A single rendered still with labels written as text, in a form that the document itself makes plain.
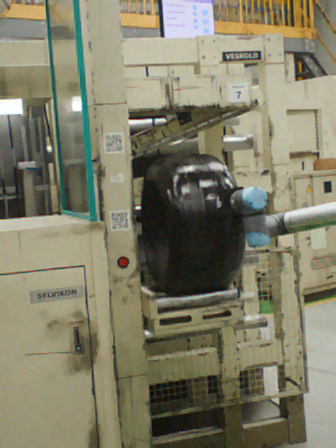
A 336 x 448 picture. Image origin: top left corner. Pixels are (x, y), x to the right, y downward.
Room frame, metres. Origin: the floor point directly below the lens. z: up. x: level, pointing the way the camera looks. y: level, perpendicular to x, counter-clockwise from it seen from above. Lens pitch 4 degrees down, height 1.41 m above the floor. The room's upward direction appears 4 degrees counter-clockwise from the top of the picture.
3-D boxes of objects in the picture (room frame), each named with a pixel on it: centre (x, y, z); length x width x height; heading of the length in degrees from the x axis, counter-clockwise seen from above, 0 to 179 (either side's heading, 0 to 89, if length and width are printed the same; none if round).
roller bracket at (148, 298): (2.93, 0.13, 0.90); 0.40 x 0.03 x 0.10; 16
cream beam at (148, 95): (3.30, -0.08, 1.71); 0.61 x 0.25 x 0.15; 106
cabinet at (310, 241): (7.59, -1.37, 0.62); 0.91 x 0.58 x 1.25; 128
